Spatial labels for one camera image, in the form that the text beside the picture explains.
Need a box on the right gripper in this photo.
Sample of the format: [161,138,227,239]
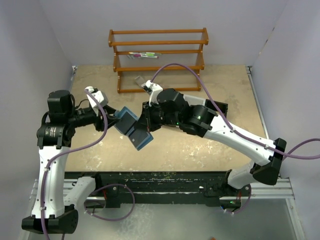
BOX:
[135,100,181,133]

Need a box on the blue card holder wallet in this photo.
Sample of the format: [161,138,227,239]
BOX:
[114,107,154,151]

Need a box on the black credit card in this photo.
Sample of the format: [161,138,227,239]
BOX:
[129,129,148,149]

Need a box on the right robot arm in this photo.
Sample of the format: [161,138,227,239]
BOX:
[138,88,287,196]

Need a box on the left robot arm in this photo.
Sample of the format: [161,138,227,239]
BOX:
[21,86,119,239]

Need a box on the small clear plastic box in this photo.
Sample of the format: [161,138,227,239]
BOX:
[134,75,146,89]

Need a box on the wooden three-tier shelf rack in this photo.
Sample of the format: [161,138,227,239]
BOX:
[107,27,209,94]

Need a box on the green marker pen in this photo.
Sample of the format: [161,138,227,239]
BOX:
[139,52,162,56]

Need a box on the black and white organizer tray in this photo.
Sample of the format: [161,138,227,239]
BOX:
[205,99,228,117]

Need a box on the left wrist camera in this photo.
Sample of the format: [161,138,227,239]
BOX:
[85,86,109,109]

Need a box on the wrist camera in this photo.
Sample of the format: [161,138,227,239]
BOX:
[85,86,109,109]
[141,80,164,106]

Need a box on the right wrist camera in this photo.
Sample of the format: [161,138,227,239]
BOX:
[141,80,164,106]

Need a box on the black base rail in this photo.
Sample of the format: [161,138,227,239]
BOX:
[64,171,251,209]

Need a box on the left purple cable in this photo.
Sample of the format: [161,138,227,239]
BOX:
[41,88,137,240]

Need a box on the purple cable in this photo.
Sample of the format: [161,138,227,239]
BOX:
[149,62,320,218]
[41,88,137,240]

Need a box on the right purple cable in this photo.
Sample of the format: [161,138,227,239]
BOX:
[149,62,320,218]

